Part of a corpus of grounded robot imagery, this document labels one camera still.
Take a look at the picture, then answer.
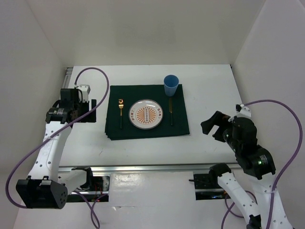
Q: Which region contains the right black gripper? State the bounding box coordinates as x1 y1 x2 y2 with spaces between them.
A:
200 110 241 151

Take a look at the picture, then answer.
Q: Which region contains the gold fork black handle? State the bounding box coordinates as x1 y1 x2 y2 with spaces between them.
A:
118 99 124 129

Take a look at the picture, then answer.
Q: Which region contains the dark green cloth napkin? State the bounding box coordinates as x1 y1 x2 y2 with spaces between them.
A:
105 84 190 140

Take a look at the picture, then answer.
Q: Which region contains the orange sunburst patterned plate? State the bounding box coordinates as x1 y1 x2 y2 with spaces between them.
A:
128 99 163 130

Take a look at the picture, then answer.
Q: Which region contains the gold knife black handle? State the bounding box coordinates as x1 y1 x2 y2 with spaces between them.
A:
169 97 173 126

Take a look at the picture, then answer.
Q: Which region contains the blue plastic cup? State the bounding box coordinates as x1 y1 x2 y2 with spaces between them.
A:
163 75 179 97

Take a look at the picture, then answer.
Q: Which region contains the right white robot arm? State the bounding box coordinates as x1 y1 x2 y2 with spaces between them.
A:
201 111 293 229

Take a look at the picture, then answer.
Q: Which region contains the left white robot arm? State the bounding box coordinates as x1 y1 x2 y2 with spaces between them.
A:
16 85 97 209

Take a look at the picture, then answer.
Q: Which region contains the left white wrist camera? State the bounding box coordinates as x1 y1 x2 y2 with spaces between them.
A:
75 84 91 96

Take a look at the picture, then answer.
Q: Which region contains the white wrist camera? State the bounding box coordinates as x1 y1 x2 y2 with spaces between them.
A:
235 104 252 119
75 84 91 96

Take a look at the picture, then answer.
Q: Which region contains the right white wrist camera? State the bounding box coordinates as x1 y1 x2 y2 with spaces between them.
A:
235 104 252 119

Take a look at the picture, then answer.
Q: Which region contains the aluminium table frame rail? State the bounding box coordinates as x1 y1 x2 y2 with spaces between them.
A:
37 66 244 175

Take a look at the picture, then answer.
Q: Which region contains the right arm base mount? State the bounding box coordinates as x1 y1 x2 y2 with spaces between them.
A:
188 171 227 200

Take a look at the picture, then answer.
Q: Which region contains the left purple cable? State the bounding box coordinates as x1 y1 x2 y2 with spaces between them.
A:
5 67 111 229

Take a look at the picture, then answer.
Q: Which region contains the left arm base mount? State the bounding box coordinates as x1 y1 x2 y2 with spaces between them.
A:
58 170 110 203

